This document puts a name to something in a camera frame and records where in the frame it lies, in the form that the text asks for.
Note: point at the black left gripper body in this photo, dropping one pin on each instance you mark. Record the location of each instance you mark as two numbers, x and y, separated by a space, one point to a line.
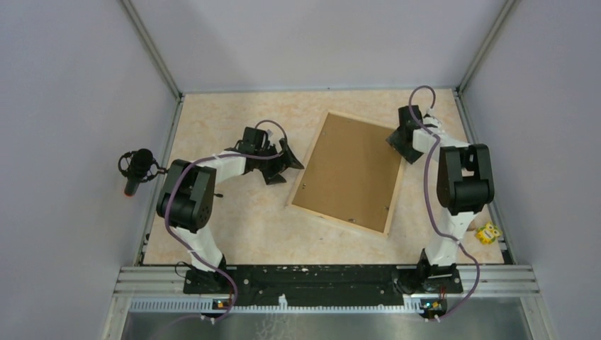
272 164

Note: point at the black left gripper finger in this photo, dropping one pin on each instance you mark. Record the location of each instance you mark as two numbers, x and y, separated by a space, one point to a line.
287 157
274 177

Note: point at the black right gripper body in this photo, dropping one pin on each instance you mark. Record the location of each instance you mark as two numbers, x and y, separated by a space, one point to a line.
409 155

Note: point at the light wooden picture frame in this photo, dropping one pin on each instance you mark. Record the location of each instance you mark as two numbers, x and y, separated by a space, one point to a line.
300 187

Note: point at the brown cardboard backing board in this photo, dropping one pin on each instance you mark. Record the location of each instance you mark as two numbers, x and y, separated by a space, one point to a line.
347 173

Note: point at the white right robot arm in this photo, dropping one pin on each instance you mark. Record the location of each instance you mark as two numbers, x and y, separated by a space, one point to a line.
465 185

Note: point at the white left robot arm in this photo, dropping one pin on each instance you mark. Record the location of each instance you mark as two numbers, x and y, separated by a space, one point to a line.
186 198

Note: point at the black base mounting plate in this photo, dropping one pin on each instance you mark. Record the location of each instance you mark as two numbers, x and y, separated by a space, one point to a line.
322 285

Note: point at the black microphone on stand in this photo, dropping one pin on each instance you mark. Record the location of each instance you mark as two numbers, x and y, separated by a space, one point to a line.
138 166

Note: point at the small yellow object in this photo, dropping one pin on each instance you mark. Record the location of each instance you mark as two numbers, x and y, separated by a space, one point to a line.
488 233

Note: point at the aluminium front rail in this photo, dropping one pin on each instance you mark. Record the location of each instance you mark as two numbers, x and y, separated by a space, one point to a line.
498 302

